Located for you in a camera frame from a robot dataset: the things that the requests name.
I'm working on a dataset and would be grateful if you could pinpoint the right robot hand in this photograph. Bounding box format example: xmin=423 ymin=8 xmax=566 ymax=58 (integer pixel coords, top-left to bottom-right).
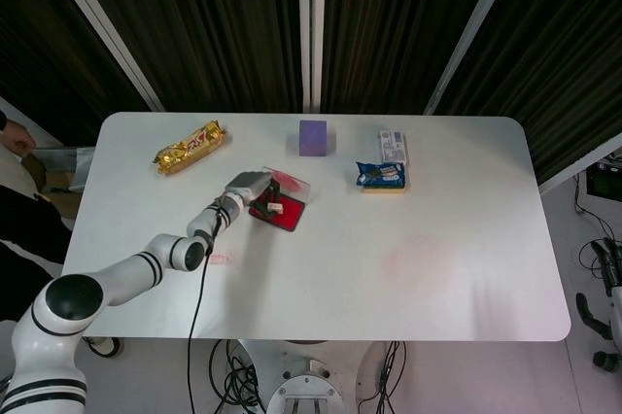
xmin=575 ymin=237 xmax=622 ymax=340

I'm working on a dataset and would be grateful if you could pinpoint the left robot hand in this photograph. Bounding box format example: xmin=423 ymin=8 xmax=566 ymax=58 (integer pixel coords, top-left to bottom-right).
xmin=224 ymin=169 xmax=286 ymax=221

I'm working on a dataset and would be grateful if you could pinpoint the bystander bare hand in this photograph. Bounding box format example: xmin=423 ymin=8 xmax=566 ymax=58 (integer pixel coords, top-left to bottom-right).
xmin=0 ymin=120 xmax=38 ymax=158

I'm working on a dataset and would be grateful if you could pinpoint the round robot base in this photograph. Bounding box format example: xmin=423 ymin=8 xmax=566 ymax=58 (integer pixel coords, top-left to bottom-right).
xmin=227 ymin=339 xmax=404 ymax=414

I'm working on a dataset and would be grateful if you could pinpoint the red ink pad clear lid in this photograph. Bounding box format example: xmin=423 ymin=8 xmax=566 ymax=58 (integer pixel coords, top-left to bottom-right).
xmin=247 ymin=165 xmax=312 ymax=233

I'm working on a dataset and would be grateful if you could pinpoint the grey plastic bag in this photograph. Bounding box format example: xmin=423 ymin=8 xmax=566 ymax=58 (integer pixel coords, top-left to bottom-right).
xmin=36 ymin=146 xmax=94 ymax=191

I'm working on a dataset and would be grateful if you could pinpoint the cardboard box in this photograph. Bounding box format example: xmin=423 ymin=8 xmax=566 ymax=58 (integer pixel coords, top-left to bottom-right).
xmin=23 ymin=154 xmax=83 ymax=204

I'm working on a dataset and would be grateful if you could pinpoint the gold snack packet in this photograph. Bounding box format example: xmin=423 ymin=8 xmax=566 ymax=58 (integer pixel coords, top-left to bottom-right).
xmin=154 ymin=121 xmax=227 ymax=176

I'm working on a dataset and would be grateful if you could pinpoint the purple box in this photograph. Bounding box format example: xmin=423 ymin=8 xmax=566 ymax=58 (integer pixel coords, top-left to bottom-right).
xmin=297 ymin=120 xmax=336 ymax=157

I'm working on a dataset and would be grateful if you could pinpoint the black curtain panel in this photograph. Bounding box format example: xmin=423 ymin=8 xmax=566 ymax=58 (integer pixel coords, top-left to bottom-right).
xmin=320 ymin=0 xmax=506 ymax=115
xmin=65 ymin=0 xmax=312 ymax=113
xmin=0 ymin=0 xmax=153 ymax=146
xmin=434 ymin=0 xmax=622 ymax=187

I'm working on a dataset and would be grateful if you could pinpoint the blue cookie packet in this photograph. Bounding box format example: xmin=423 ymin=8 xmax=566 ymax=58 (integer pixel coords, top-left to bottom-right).
xmin=354 ymin=160 xmax=407 ymax=189

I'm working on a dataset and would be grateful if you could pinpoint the white printed packet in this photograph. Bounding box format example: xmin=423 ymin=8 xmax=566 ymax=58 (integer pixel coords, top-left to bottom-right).
xmin=377 ymin=129 xmax=408 ymax=165

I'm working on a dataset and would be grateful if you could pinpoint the black floor cable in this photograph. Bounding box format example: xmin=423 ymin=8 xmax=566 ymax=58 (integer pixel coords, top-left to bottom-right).
xmin=572 ymin=174 xmax=618 ymax=289

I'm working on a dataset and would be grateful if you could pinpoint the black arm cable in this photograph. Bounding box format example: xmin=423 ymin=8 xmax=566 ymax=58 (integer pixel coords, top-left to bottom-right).
xmin=187 ymin=199 xmax=225 ymax=340

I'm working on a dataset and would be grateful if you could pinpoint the white partition post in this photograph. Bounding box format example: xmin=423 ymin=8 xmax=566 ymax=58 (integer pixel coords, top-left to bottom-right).
xmin=296 ymin=0 xmax=328 ymax=113
xmin=422 ymin=0 xmax=527 ymax=117
xmin=38 ymin=0 xmax=164 ymax=113

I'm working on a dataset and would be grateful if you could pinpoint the black cable bundle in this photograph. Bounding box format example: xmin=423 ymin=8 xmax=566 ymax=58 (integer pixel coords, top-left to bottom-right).
xmin=357 ymin=339 xmax=407 ymax=414
xmin=208 ymin=339 xmax=266 ymax=414

